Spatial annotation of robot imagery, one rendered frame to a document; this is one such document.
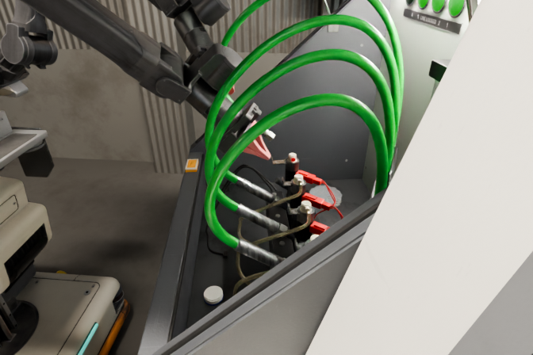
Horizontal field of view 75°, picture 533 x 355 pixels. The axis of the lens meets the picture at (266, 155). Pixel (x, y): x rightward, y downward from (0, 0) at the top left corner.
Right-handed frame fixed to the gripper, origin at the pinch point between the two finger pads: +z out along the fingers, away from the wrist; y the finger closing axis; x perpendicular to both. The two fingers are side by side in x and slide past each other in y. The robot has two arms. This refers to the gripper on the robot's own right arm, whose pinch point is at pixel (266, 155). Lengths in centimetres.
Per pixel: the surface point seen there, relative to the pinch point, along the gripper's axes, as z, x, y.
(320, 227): 10.6, -15.9, 5.7
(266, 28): -19, 175, -26
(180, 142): -9, 152, -124
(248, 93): -12.5, -17.0, 14.1
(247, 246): 1.7, -24.9, 1.1
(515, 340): 2, -47, 28
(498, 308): 2, -45, 28
